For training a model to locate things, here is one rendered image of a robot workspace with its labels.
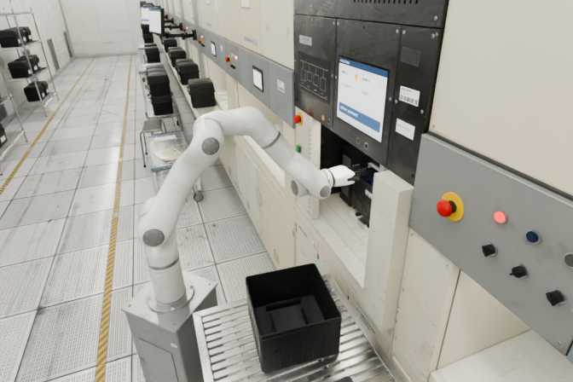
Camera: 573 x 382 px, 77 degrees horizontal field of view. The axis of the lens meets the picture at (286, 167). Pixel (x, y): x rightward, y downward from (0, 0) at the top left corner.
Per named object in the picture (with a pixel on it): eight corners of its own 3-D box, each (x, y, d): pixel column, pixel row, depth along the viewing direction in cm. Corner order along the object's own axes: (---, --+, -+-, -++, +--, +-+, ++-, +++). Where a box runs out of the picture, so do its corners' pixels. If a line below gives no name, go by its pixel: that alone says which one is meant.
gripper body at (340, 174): (320, 182, 154) (341, 176, 159) (333, 192, 146) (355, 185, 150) (320, 165, 151) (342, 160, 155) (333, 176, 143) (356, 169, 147)
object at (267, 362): (314, 295, 148) (315, 262, 141) (340, 353, 124) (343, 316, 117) (247, 309, 142) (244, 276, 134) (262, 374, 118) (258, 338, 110)
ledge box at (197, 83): (188, 101, 407) (185, 78, 396) (213, 99, 415) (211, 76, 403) (190, 109, 381) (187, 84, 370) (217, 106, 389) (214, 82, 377)
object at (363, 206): (348, 209, 181) (351, 151, 167) (382, 200, 187) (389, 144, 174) (375, 236, 160) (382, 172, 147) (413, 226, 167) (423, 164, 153)
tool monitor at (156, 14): (151, 41, 420) (145, 7, 404) (194, 38, 435) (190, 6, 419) (152, 45, 385) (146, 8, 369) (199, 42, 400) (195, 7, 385)
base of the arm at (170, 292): (136, 303, 146) (126, 268, 138) (168, 274, 161) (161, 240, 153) (173, 319, 139) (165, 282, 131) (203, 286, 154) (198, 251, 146)
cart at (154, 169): (149, 172, 428) (141, 135, 407) (193, 164, 446) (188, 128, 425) (157, 213, 347) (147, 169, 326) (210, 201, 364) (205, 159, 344)
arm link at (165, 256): (146, 272, 135) (133, 219, 125) (149, 243, 152) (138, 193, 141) (179, 266, 138) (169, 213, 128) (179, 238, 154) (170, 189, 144)
